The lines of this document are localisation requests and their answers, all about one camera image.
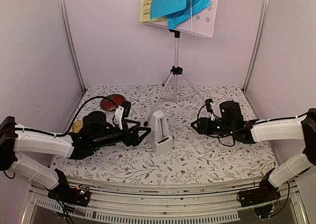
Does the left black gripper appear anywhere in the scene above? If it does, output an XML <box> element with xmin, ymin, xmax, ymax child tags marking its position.
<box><xmin>92</xmin><ymin>120</ymin><xmax>152</xmax><ymax>150</ymax></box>

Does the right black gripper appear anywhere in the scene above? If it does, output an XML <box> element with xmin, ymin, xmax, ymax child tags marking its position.
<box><xmin>192</xmin><ymin>117</ymin><xmax>235</xmax><ymax>137</ymax></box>

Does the clear metronome cover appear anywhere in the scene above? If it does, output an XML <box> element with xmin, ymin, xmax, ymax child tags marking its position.
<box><xmin>188</xmin><ymin>131</ymin><xmax>205</xmax><ymax>156</ymax></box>

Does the white metronome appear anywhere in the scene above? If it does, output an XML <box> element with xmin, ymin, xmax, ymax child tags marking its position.
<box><xmin>147</xmin><ymin>111</ymin><xmax>173</xmax><ymax>155</ymax></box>

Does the silver tripod music stand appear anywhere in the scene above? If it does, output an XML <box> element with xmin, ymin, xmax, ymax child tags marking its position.
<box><xmin>140</xmin><ymin>0</ymin><xmax>221</xmax><ymax>126</ymax></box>

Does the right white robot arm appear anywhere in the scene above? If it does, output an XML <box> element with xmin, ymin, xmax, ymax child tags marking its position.
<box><xmin>191</xmin><ymin>99</ymin><xmax>316</xmax><ymax>202</ymax></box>

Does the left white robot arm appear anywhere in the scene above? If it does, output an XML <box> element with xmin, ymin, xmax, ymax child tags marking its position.
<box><xmin>0</xmin><ymin>111</ymin><xmax>151</xmax><ymax>201</ymax></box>

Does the red floral plate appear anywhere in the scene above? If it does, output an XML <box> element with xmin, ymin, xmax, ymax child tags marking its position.
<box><xmin>100</xmin><ymin>94</ymin><xmax>125</xmax><ymax>112</ymax></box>

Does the floral table mat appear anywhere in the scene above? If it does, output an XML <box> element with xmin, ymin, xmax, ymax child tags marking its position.
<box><xmin>51</xmin><ymin>85</ymin><xmax>277</xmax><ymax>185</ymax></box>

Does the woven bamboo tray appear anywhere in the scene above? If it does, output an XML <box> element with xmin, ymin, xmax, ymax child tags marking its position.
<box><xmin>71</xmin><ymin>120</ymin><xmax>83</xmax><ymax>133</ymax></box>

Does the blue paper sheet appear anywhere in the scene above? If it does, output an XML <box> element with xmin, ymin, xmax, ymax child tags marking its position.
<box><xmin>150</xmin><ymin>0</ymin><xmax>211</xmax><ymax>29</ymax></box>

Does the yellow sheet music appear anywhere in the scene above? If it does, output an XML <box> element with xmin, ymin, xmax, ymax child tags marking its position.
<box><xmin>139</xmin><ymin>0</ymin><xmax>166</xmax><ymax>23</ymax></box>

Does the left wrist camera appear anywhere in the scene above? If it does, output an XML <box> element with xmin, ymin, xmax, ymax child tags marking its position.
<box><xmin>113</xmin><ymin>101</ymin><xmax>131</xmax><ymax>130</ymax></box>

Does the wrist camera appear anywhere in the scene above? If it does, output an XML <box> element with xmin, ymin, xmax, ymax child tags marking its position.
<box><xmin>113</xmin><ymin>101</ymin><xmax>131</xmax><ymax>130</ymax></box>
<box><xmin>205</xmin><ymin>99</ymin><xmax>215</xmax><ymax>120</ymax></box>

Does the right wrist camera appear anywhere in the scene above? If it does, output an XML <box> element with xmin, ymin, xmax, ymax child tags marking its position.
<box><xmin>205</xmin><ymin>99</ymin><xmax>215</xmax><ymax>120</ymax></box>

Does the front aluminium rail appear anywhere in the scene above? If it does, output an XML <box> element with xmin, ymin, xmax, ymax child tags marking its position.
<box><xmin>22</xmin><ymin>178</ymin><xmax>310</xmax><ymax>224</ymax></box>

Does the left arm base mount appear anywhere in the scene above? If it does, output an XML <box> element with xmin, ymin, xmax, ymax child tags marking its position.
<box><xmin>47</xmin><ymin>169</ymin><xmax>91</xmax><ymax>207</ymax></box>

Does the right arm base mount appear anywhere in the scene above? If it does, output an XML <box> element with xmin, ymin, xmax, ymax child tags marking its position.
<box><xmin>236</xmin><ymin>168</ymin><xmax>290</xmax><ymax>220</ymax></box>

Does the right aluminium frame post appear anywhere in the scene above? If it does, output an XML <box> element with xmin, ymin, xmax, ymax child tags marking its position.
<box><xmin>242</xmin><ymin>0</ymin><xmax>270</xmax><ymax>94</ymax></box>

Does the aluminium frame post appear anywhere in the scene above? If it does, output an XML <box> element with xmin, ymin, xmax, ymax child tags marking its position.
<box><xmin>57</xmin><ymin>0</ymin><xmax>86</xmax><ymax>93</ymax></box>
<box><xmin>242</xmin><ymin>0</ymin><xmax>270</xmax><ymax>94</ymax></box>

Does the left aluminium frame post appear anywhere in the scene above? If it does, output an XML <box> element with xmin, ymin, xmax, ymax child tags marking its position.
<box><xmin>57</xmin><ymin>0</ymin><xmax>86</xmax><ymax>93</ymax></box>

